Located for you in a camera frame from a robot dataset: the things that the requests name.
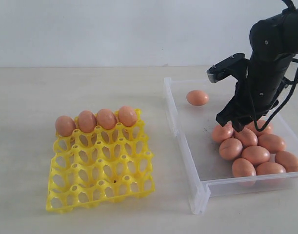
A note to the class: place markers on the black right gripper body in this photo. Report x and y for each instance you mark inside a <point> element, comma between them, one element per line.
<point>252,103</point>

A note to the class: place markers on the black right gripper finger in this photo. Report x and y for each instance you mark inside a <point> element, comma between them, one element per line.
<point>228,114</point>
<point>238,123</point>

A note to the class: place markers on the brown egg placed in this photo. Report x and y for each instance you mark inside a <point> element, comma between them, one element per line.
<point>65,126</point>
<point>127,116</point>
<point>106,119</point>
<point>87,121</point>

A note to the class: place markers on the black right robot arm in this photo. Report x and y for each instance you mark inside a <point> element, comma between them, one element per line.
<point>260,79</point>

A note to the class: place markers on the brown egg upper middle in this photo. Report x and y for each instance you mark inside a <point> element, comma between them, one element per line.
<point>247,137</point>

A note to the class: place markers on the brown egg left cluster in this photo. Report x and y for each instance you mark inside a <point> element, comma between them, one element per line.
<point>221,133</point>

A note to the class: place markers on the brown egg with line mark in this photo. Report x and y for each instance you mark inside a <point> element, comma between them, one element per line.
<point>230,149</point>

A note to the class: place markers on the brown egg far loose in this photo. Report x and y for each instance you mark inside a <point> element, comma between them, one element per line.
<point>197,97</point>

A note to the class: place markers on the clear plastic bin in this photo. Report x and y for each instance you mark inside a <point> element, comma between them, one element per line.
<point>208,174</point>

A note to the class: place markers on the brown egg centre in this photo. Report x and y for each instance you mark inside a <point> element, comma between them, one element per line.
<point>256,155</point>

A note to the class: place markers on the brown egg right middle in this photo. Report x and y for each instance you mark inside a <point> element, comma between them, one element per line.
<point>273,143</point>

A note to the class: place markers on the brown egg front left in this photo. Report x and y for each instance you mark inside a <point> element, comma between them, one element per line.
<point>243,168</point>

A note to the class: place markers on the brown egg front middle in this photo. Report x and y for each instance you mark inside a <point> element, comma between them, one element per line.
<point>268,168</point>

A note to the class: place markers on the brown egg front right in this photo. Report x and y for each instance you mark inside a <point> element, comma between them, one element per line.
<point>288,160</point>

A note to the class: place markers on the yellow plastic egg tray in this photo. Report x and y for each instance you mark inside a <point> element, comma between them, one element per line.
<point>100,166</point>

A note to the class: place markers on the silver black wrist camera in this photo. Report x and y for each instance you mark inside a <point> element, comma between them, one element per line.
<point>235,65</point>

